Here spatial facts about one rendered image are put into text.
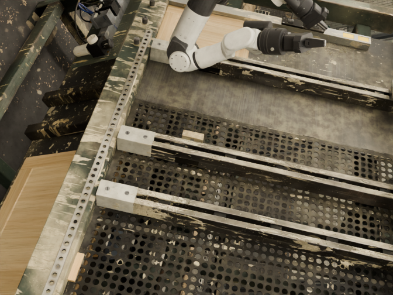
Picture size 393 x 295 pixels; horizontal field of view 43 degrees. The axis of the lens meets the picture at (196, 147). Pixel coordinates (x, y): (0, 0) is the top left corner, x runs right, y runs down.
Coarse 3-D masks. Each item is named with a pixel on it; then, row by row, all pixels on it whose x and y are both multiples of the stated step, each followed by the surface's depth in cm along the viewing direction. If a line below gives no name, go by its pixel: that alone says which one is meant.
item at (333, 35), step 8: (176, 0) 229; (184, 0) 230; (216, 8) 229; (224, 8) 230; (232, 8) 231; (232, 16) 229; (240, 16) 228; (248, 16) 228; (256, 16) 229; (264, 16) 230; (272, 16) 230; (280, 24) 228; (296, 32) 229; (304, 32) 228; (312, 32) 228; (328, 32) 228; (336, 32) 229; (344, 32) 229; (328, 40) 230; (336, 40) 229; (344, 40) 228; (352, 40) 227; (360, 40) 227; (368, 40) 228; (360, 48) 229; (368, 48) 229
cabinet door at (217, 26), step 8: (168, 8) 228; (176, 8) 229; (168, 16) 225; (176, 16) 226; (216, 16) 229; (224, 16) 230; (168, 24) 222; (176, 24) 223; (208, 24) 225; (216, 24) 226; (224, 24) 226; (232, 24) 227; (240, 24) 228; (160, 32) 218; (168, 32) 218; (208, 32) 222; (216, 32) 223; (224, 32) 223; (168, 40) 215; (200, 40) 218; (208, 40) 219; (216, 40) 219; (200, 48) 215; (240, 56) 214
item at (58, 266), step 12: (144, 36) 209; (144, 48) 205; (132, 72) 197; (132, 84) 192; (120, 96) 188; (120, 108) 184; (108, 132) 176; (108, 144) 173; (96, 156) 170; (96, 168) 167; (84, 192) 161; (84, 204) 158; (72, 240) 150; (60, 252) 147; (60, 264) 145; (48, 288) 141
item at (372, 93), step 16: (160, 48) 204; (224, 64) 203; (240, 64) 203; (256, 64) 205; (272, 64) 206; (256, 80) 207; (272, 80) 205; (288, 80) 203; (304, 80) 202; (320, 80) 205; (336, 80) 204; (320, 96) 207; (336, 96) 205; (352, 96) 204; (368, 96) 202; (384, 96) 202
